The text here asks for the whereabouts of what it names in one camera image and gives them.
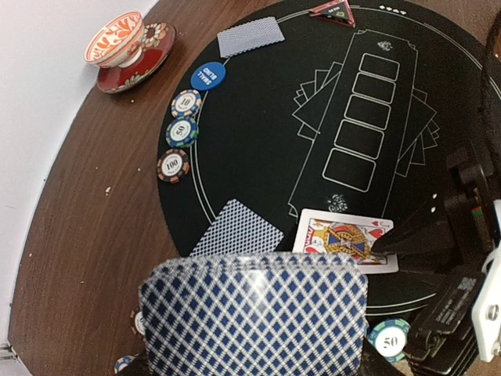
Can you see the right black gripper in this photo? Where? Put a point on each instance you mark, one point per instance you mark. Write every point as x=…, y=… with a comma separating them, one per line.
x=454, y=243

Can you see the jack of hearts card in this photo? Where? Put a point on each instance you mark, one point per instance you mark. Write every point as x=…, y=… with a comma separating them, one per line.
x=322, y=232

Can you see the green chip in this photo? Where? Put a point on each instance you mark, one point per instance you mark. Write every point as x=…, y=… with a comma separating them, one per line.
x=389, y=338
x=182, y=132

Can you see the grey card deck box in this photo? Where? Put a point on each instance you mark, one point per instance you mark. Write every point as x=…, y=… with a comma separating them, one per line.
x=272, y=314

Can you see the card dealt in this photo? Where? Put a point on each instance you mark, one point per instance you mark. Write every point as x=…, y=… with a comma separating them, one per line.
x=249, y=36
x=237, y=230

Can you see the triangular all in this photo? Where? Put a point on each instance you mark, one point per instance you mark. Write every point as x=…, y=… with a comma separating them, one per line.
x=337, y=11

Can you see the orange chip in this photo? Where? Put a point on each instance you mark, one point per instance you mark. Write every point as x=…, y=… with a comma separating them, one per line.
x=137, y=323
x=173, y=166

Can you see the blue small blind button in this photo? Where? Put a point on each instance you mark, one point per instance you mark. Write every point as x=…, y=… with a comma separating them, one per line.
x=208, y=76

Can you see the blue white poker chip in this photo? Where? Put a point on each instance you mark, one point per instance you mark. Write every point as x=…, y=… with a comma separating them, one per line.
x=186, y=103

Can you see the round black poker mat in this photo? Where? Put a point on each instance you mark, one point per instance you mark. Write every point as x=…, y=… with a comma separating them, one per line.
x=358, y=118

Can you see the red floral saucer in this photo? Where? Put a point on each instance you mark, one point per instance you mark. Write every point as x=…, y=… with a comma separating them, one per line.
x=157, y=44

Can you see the red patterned bowl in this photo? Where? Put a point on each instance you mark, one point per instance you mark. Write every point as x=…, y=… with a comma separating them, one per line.
x=118, y=43

